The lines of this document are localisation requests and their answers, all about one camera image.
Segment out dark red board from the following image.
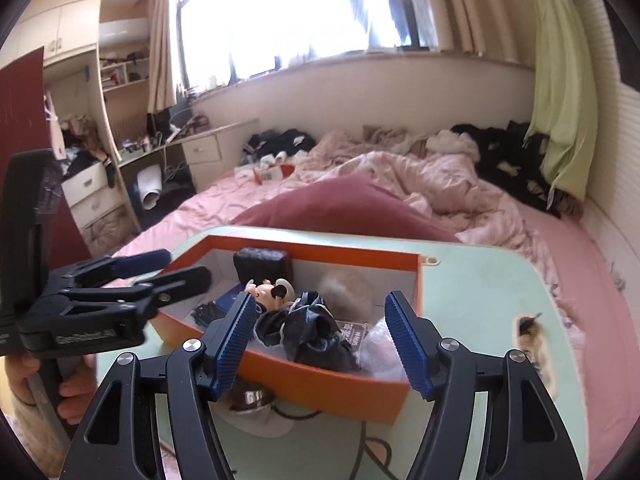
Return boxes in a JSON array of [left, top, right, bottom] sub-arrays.
[[0, 46, 93, 261]]

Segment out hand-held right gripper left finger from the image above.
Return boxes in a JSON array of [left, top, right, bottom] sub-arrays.
[[70, 291, 261, 480]]

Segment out cartoon mouse figure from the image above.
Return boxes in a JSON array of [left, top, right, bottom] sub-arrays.
[[244, 280, 297, 318]]

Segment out small black cloth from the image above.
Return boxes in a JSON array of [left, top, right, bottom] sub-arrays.
[[191, 302, 228, 331]]

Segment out black textured pouch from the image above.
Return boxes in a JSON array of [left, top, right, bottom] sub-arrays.
[[233, 247, 292, 288]]

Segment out dark blue booklet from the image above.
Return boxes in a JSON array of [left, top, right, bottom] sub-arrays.
[[215, 284, 251, 311]]

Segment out pile of dark clothes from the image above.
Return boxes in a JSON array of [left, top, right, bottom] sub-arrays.
[[243, 129, 317, 158]]

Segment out green hanging cloth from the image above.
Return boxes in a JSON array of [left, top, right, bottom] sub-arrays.
[[525, 0, 601, 201]]

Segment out person's left forearm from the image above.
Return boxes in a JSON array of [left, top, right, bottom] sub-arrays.
[[0, 395, 63, 480]]

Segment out orange cardboard box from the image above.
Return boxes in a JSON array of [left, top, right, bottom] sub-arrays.
[[149, 235, 423, 426]]

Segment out clear plastic bag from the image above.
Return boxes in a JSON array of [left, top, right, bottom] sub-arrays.
[[357, 320, 408, 383]]

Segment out white rolled sheet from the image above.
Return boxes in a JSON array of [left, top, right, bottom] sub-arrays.
[[137, 167, 165, 211]]

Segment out pink floral quilt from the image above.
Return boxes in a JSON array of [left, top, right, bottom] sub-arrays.
[[295, 127, 551, 271]]

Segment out clear printed card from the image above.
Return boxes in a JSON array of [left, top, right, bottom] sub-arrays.
[[336, 317, 371, 348]]

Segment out window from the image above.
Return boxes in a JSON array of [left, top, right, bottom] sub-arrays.
[[177, 0, 441, 96]]

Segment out cream wall cabinet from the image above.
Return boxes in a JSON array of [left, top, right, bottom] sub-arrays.
[[15, 0, 103, 66]]

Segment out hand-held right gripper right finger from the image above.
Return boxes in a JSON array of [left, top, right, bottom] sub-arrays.
[[384, 290, 586, 480]]

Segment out cream wall bookshelf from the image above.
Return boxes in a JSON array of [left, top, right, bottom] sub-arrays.
[[97, 45, 151, 93]]

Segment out pile of black clothes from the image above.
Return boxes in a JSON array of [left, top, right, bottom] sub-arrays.
[[450, 120, 583, 218]]

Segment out beige curtain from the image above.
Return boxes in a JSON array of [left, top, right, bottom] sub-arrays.
[[417, 0, 538, 63], [147, 0, 183, 113]]

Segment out person's left hand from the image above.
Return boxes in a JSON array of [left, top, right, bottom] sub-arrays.
[[5, 352, 97, 426]]

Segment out snack packets on bed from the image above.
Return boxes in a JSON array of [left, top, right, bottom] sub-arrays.
[[235, 152, 296, 186]]

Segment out white drawer cabinet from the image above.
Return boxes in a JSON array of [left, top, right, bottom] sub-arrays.
[[60, 160, 141, 248]]

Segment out cream desk with drawers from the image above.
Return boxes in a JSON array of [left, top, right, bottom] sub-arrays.
[[115, 119, 261, 233]]

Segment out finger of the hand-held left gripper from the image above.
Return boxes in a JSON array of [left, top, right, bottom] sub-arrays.
[[30, 265, 212, 333], [47, 249, 172, 301]]

